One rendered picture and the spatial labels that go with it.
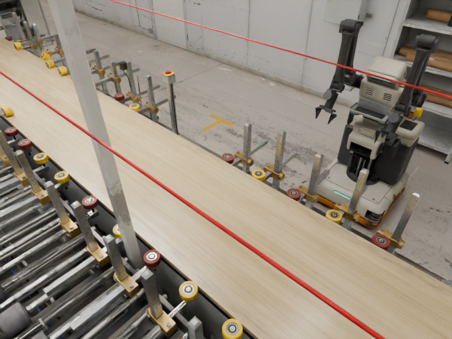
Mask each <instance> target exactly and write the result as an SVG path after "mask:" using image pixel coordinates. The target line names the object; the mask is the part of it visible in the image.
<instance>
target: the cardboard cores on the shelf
mask: <svg viewBox="0 0 452 339"><path fill-rule="evenodd" d="M451 14H452V11H445V10H441V9H433V8H429V7H427V8H426V9H425V11H424V15H426V18H427V19H431V20H438V21H442V22H449V20H450V18H451ZM399 55H402V56H405V57H406V60H407V61H411V62H414V58H415V55H416V50H414V49H412V46H410V45H405V46H404V47H401V48H400V51H399ZM427 66H429V67H434V68H437V69H442V70H444V71H449V72H452V52H447V51H444V50H439V49H436V51H435V53H434V54H433V53H431V54H430V58H429V60H428V64H427ZM421 88H424V89H428V90H431V91H435V92H439V93H443V94H445V95H448V96H452V92H449V91H445V90H442V89H438V88H435V87H431V86H429V85H425V84H421ZM424 94H426V95H427V98H426V101H428V102H432V103H436V104H440V105H442V106H446V107H449V108H452V99H451V98H446V97H444V96H440V95H437V94H434V93H430V92H427V91H424Z"/></svg>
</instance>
